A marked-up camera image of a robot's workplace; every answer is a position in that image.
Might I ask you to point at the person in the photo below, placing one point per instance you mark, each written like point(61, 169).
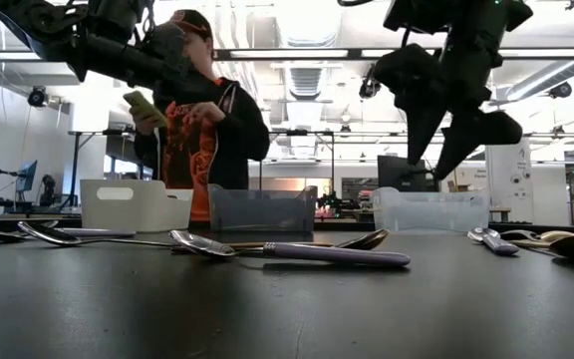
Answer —
point(237, 139)

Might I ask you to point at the black ceiling camera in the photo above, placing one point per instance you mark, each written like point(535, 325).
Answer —
point(367, 89)
point(560, 90)
point(38, 97)

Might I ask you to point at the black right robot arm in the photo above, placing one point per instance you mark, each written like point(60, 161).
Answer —
point(466, 15)

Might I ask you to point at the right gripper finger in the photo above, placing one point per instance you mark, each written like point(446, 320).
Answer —
point(486, 129)
point(424, 129)

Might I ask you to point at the silver spoon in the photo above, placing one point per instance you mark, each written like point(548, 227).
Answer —
point(516, 234)
point(48, 234)

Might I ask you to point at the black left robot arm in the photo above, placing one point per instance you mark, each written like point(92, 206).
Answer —
point(28, 20)

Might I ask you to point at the black spoon at centre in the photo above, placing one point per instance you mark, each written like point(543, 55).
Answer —
point(362, 243)

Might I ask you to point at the monitor on black arm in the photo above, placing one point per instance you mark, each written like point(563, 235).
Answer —
point(28, 175)

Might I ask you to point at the background black robot arm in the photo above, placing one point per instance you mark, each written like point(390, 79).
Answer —
point(48, 189)

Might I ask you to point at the grey translucent plastic bin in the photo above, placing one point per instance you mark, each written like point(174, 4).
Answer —
point(262, 209)

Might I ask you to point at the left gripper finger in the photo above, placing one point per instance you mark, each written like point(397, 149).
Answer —
point(137, 65)

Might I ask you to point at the device with green lights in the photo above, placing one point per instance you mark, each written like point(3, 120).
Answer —
point(329, 201)

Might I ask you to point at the clear plastic bin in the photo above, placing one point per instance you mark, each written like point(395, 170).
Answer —
point(431, 214)

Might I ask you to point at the black metal frame stand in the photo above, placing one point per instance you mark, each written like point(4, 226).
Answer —
point(117, 132)
point(297, 132)

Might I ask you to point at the white plastic bin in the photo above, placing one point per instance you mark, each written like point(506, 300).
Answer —
point(132, 214)

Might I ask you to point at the black monitor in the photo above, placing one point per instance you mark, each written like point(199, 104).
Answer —
point(401, 172)

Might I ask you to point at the yellow green phone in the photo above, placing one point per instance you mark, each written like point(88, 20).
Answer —
point(142, 106)

